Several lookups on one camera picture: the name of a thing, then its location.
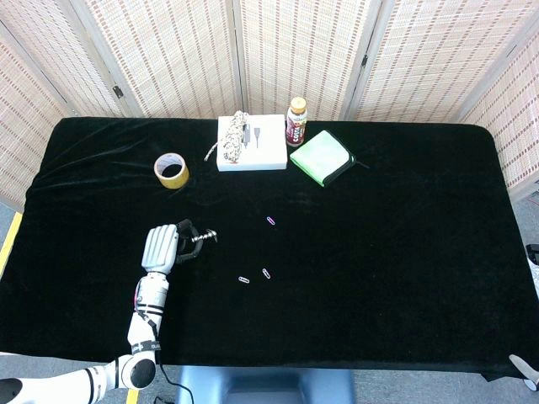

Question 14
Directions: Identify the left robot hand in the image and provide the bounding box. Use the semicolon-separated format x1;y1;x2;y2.
141;218;200;275

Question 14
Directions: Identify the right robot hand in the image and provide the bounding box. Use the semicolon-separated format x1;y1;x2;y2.
509;353;539;391

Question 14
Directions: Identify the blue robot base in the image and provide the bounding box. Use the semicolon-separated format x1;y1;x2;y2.
174;364;357;404

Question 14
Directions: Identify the yellow tape roll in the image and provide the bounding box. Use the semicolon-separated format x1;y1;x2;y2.
153;152;190;190

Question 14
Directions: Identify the black white floor device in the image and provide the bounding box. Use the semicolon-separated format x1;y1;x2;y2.
525;242;539;295

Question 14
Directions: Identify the white flat box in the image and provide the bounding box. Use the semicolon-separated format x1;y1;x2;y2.
216;114;289;173

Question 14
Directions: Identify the Costa coffee bottle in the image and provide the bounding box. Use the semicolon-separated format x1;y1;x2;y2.
286;97;307;148

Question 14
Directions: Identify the woven folding screen panel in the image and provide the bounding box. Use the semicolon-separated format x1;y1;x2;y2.
456;24;539;204
0;0;144;120
0;20;75;214
343;0;539;124
69;0;248;121
231;0;385;122

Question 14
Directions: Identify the green white zip pouch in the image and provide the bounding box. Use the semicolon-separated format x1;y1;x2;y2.
289;129;371;188

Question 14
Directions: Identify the black velvet tablecloth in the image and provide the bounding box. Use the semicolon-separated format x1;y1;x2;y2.
0;116;539;382

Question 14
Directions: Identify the thin black cable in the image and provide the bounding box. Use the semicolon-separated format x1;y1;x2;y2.
153;357;195;404

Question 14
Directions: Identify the white speckled braided rope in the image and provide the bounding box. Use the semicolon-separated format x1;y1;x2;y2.
204;110;250;165

